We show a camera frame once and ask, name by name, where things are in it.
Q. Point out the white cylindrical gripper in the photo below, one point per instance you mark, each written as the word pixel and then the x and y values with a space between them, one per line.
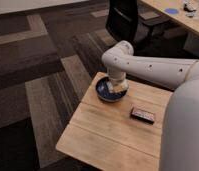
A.
pixel 117 78

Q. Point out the white sponge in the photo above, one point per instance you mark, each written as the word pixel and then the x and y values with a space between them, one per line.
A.
pixel 120 88

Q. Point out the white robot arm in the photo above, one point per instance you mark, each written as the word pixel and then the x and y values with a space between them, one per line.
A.
pixel 179 149

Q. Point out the blue ceramic bowl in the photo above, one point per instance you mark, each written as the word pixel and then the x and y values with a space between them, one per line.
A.
pixel 104 93

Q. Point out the dark rectangular box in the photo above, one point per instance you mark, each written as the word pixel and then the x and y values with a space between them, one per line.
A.
pixel 142 115

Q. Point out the black office chair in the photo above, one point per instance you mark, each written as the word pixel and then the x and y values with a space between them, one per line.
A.
pixel 136 23

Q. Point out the blue round coaster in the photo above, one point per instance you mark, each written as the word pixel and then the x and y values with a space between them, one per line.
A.
pixel 171 11

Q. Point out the wooden desk in background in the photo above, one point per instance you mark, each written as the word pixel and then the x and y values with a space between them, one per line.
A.
pixel 191 24

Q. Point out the small items on desk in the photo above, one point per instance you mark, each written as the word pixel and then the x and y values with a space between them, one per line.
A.
pixel 191 9

